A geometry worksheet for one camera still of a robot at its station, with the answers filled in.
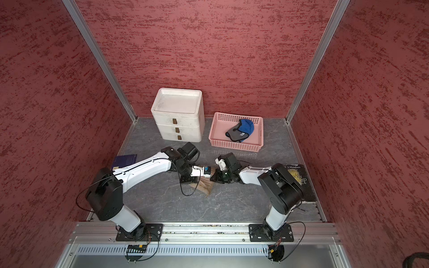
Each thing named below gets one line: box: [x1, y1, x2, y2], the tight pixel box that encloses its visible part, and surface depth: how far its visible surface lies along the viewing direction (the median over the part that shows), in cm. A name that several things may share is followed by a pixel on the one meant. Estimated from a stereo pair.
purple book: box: [112, 154, 138, 170], surface depth 100 cm
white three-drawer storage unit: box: [150, 87, 206, 143], surface depth 98 cm
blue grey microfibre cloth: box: [225, 118, 255, 143], surface depth 112 cm
